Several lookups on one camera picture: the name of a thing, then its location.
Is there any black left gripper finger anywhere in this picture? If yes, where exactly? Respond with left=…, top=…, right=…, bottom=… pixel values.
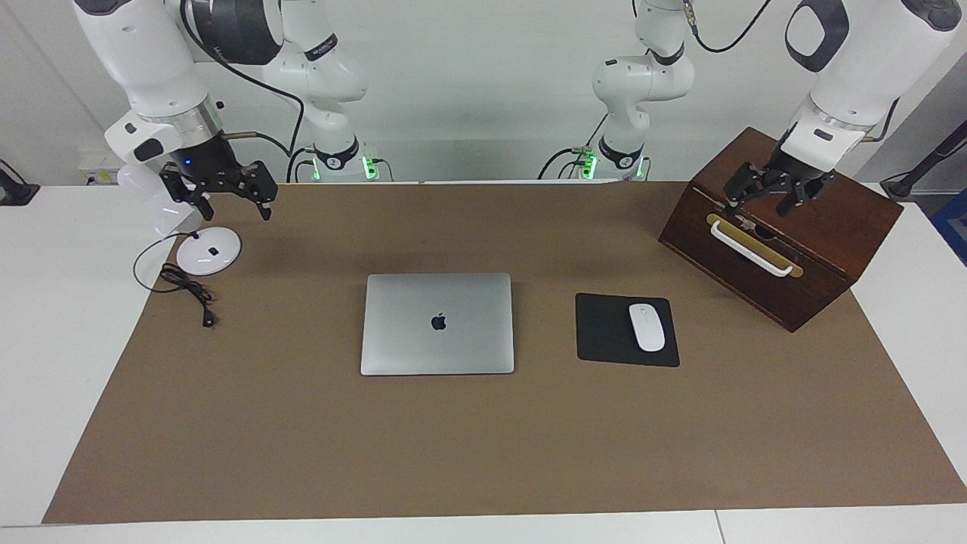
left=723, top=161, right=770, bottom=211
left=777, top=170, right=838, bottom=218

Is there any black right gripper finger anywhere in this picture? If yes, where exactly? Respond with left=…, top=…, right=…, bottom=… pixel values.
left=248, top=159, right=280, bottom=222
left=174, top=185, right=214, bottom=221

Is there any grey aluminium laptop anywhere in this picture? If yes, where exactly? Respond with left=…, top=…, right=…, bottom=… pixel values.
left=360, top=273, right=515, bottom=376

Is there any white desk lamp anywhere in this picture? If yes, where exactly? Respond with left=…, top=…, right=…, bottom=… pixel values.
left=117, top=165, right=243, bottom=276

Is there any dark brown wooden box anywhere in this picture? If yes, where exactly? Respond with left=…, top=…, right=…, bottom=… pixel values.
left=658, top=127, right=904, bottom=333

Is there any black tripod stand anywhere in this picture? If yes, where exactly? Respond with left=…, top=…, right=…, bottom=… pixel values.
left=880, top=119, right=967, bottom=201

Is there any blue object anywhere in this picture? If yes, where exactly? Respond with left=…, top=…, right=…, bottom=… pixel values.
left=931, top=189, right=967, bottom=267

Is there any white computer mouse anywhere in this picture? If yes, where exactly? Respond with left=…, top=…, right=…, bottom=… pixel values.
left=629, top=304, right=666, bottom=353

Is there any black stand foot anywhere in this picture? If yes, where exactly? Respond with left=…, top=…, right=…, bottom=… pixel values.
left=0, top=160, right=40, bottom=206

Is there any black mouse pad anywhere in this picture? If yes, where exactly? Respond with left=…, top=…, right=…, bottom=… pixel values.
left=575, top=293, right=681, bottom=368

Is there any brown table mat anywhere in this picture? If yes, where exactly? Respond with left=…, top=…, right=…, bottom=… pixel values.
left=42, top=181, right=967, bottom=524

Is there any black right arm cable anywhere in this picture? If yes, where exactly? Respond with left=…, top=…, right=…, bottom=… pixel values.
left=178, top=0, right=307, bottom=156

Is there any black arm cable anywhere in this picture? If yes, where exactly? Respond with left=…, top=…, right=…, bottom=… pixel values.
left=684, top=0, right=904, bottom=144
left=178, top=0, right=307, bottom=156

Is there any white box handle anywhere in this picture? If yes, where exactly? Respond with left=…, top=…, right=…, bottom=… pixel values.
left=710, top=219, right=796, bottom=278

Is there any black lamp power cable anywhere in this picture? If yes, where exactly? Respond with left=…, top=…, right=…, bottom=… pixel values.
left=133, top=233, right=220, bottom=329

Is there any white wall power strip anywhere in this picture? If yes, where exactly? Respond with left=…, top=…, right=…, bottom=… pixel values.
left=79, top=147, right=125, bottom=184

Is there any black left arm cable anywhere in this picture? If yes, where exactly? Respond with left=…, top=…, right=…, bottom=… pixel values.
left=684, top=0, right=904, bottom=144

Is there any black left base cable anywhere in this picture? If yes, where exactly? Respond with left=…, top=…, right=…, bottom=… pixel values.
left=538, top=113, right=609, bottom=181

